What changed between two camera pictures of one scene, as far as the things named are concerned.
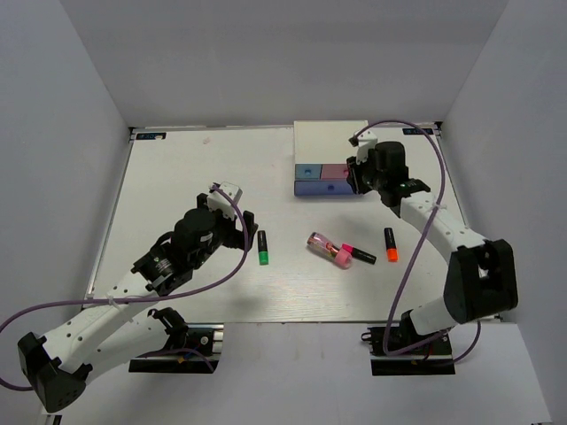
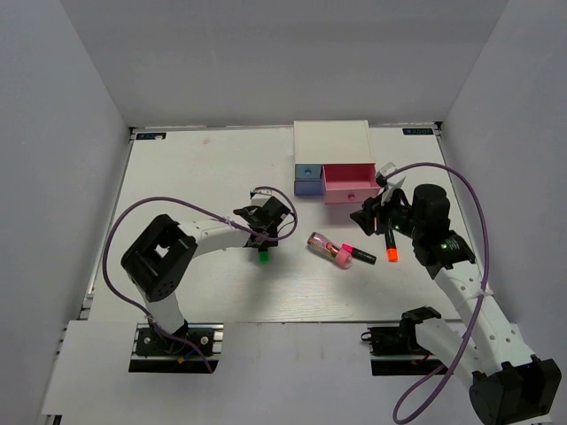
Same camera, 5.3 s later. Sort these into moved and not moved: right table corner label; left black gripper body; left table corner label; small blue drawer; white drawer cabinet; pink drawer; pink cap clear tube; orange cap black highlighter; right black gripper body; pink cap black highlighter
Moved: right black gripper body; pink drawer; left black gripper body
Not moved: orange cap black highlighter; pink cap black highlighter; left table corner label; small blue drawer; pink cap clear tube; right table corner label; white drawer cabinet
